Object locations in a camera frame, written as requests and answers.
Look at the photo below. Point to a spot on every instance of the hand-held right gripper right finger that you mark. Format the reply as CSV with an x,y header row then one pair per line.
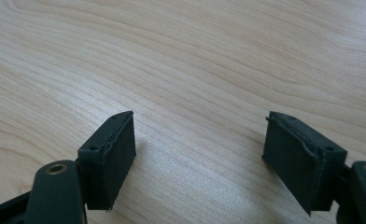
x,y
299,161

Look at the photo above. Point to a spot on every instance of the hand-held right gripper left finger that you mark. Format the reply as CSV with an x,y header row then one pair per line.
x,y
109,161

